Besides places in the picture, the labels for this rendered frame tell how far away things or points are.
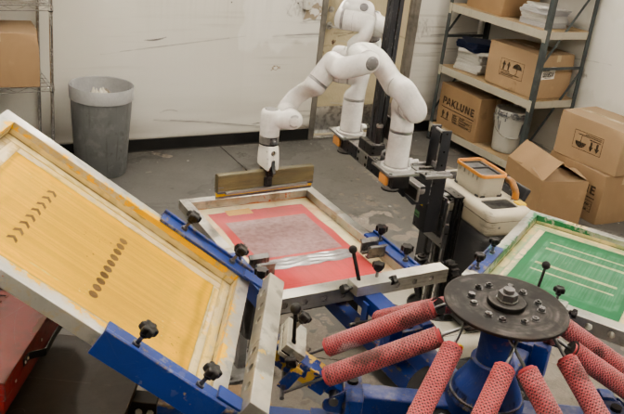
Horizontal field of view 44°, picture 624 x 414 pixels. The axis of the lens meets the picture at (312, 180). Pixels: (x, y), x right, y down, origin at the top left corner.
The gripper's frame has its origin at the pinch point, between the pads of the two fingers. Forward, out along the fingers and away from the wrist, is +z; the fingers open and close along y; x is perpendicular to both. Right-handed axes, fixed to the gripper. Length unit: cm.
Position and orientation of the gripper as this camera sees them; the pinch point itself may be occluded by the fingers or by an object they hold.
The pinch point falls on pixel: (266, 179)
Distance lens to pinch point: 296.1
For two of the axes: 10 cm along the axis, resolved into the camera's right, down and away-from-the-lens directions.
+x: -8.7, 1.0, -4.8
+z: -1.0, 9.2, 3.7
